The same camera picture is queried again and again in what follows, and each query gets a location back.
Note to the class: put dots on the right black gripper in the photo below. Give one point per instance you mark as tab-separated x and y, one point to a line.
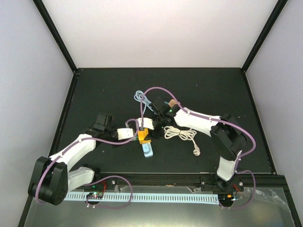
157	134

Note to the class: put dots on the yellow cube socket adapter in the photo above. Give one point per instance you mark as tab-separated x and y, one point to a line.
142	134

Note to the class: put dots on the light blue power strip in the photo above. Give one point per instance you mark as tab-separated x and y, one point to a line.
149	155

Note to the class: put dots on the peach dragon cube adapter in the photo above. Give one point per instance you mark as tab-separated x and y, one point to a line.
172	102

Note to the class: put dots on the light blue plug adapter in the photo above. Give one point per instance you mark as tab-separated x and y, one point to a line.
147	149

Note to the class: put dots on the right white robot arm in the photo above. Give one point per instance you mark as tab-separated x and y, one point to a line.
224	131

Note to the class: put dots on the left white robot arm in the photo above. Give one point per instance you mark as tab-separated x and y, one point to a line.
52	177

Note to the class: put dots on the left small circuit board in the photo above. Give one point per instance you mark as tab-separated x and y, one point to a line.
95	195

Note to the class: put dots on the small circuit board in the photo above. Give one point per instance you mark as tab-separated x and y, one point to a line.
229	197
95	195

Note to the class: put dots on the right small circuit board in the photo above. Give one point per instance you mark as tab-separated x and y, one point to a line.
229	197

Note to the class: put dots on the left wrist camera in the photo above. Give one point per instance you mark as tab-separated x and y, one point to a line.
124	133

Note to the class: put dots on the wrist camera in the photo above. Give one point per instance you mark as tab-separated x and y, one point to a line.
124	133
145	123

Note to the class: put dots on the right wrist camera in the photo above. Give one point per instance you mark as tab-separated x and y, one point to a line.
145	123

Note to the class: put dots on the light blue slotted cable duct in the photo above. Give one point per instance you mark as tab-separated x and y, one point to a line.
147	197

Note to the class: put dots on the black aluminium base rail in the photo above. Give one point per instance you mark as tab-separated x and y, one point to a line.
206	182

